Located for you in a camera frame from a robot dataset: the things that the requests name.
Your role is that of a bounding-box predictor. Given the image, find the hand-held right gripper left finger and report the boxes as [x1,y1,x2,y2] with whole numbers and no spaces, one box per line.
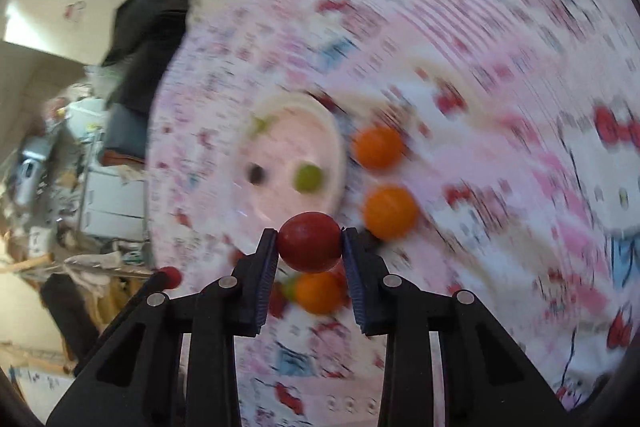
[45,228,281,427]

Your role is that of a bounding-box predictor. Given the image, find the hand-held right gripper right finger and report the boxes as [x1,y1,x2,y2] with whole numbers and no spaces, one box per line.
[341,227,571,427]

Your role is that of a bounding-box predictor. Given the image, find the orange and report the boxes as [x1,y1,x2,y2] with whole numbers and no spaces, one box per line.
[353,126,405,170]
[295,273,345,314]
[363,187,420,242]

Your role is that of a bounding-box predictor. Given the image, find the small red fruit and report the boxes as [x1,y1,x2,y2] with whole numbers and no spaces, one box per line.
[159,266,183,290]

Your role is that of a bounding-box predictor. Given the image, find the pale pink plate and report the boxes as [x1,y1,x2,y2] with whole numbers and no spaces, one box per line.
[236,93,347,228]

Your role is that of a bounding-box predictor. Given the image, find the white washing machine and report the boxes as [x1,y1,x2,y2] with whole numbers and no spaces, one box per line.
[77,167,148,243]

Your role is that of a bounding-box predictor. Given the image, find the wooden furniture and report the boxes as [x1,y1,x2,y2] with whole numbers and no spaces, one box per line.
[0,254,53,275]

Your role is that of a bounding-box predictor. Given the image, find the pink cartoon printed blanket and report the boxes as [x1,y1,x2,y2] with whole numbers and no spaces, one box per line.
[145,0,640,427]

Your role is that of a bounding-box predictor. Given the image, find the black jacket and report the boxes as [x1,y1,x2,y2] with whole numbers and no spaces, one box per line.
[101,0,193,115]

